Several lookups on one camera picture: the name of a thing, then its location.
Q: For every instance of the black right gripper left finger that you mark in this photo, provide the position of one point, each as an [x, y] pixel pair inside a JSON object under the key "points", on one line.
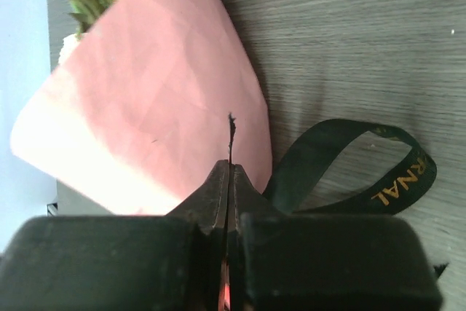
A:
{"points": [[170, 262]]}

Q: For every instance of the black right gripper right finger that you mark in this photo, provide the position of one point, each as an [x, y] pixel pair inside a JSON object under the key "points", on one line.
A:
{"points": [[323, 261]]}

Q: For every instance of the black ribbon with gold lettering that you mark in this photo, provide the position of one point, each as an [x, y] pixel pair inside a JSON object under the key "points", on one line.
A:
{"points": [[348, 166]]}

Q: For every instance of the pink wrapping paper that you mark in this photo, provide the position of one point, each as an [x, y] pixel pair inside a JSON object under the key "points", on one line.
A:
{"points": [[154, 95]]}

